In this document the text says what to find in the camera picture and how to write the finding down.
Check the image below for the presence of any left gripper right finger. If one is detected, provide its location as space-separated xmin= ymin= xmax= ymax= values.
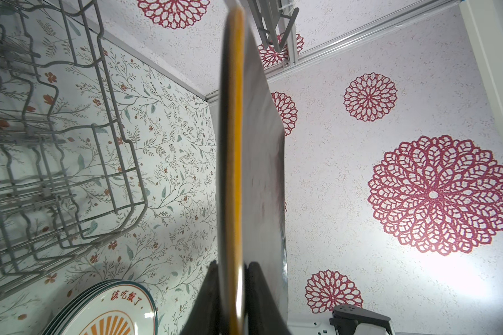
xmin=245 ymin=262 xmax=291 ymax=335

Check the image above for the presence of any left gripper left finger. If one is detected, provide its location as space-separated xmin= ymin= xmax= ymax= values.
xmin=180 ymin=261 xmax=220 ymax=335

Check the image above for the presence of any round plate orange pattern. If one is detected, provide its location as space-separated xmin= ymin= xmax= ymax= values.
xmin=43 ymin=279 xmax=158 ymax=335

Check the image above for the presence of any black square plate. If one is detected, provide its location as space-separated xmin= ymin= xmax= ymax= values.
xmin=217 ymin=1 xmax=288 ymax=334

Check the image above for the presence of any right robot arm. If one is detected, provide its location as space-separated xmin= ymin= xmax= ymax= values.
xmin=288 ymin=304 xmax=395 ymax=335

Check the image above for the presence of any grey wire dish rack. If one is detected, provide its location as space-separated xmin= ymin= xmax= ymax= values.
xmin=0 ymin=1 xmax=148 ymax=302

